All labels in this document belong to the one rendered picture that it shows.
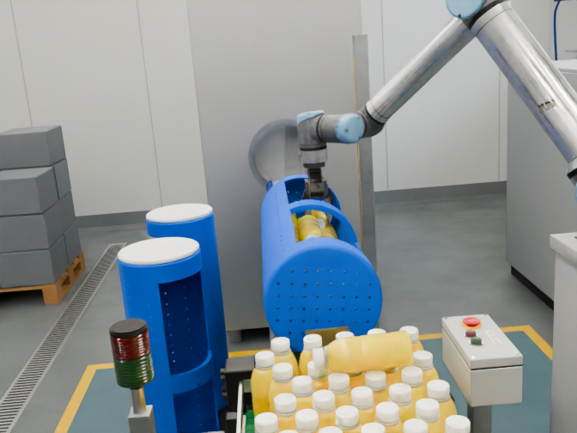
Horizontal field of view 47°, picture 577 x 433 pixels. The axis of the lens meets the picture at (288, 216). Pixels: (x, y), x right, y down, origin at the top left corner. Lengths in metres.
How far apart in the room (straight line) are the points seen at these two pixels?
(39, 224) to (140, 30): 2.48
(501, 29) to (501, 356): 0.85
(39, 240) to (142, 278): 2.79
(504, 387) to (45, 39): 6.03
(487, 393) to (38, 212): 3.98
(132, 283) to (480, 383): 1.30
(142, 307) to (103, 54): 4.69
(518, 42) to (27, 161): 4.12
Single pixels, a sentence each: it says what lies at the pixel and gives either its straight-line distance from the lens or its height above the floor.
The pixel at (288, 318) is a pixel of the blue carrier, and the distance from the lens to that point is 1.61.
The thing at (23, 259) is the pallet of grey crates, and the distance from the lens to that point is 5.07.
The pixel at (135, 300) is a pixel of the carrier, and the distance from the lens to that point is 2.30.
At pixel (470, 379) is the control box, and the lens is 1.34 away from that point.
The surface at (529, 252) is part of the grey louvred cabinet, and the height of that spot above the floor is 0.29.
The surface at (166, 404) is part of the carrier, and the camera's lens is 2.43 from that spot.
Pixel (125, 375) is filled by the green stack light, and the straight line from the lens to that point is 1.16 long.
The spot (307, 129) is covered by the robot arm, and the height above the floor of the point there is 1.42.
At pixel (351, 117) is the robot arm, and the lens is 2.10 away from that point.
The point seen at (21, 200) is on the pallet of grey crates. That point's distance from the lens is 4.94.
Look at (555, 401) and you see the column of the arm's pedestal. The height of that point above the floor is 0.58.
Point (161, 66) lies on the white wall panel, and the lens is 6.67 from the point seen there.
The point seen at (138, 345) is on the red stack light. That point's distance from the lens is 1.14.
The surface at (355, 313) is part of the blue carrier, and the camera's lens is 1.62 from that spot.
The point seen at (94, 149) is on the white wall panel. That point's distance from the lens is 6.86.
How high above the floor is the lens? 1.70
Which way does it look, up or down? 15 degrees down
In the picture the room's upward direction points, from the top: 4 degrees counter-clockwise
